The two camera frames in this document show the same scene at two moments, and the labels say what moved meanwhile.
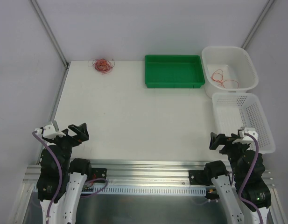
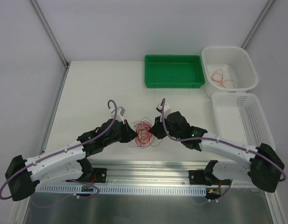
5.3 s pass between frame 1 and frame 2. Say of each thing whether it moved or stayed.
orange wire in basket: stayed
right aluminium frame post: stayed
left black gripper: moved
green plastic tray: stayed
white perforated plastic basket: stayed
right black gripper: moved
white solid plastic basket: stayed
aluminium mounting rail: stayed
